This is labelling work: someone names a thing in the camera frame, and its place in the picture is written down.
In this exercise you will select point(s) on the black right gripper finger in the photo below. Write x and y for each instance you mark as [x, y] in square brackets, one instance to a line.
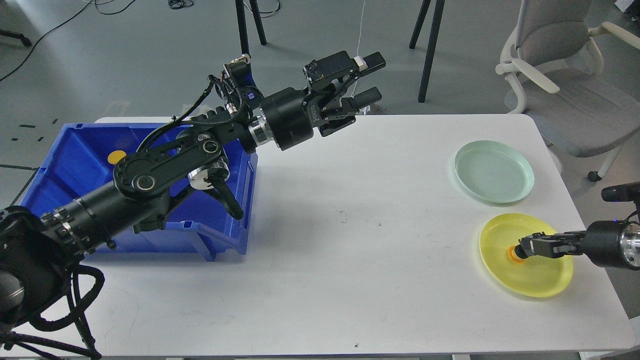
[523, 253]
[540, 238]

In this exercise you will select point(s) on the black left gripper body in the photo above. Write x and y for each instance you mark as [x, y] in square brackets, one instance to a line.
[290, 116]

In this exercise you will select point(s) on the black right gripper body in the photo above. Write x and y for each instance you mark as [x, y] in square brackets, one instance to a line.
[608, 243]

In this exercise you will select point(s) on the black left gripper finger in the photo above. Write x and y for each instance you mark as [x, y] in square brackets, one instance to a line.
[322, 72]
[364, 99]

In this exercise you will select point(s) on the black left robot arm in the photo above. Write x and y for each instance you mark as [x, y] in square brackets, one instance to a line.
[45, 289]

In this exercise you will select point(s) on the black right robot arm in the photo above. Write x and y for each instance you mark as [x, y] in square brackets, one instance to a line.
[628, 192]

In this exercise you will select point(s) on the yellow plate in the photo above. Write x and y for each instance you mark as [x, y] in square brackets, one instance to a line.
[538, 276]

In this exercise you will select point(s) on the pale green plate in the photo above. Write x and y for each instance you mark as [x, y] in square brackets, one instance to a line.
[493, 172]

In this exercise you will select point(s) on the white power adapter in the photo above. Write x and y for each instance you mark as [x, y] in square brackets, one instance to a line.
[373, 109]

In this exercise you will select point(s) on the black tripod right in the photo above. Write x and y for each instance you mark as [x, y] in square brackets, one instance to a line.
[435, 27]

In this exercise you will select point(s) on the grey office chair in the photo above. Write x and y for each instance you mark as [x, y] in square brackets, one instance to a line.
[553, 67]

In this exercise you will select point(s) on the blue plastic bin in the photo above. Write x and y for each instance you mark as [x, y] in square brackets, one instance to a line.
[78, 163]

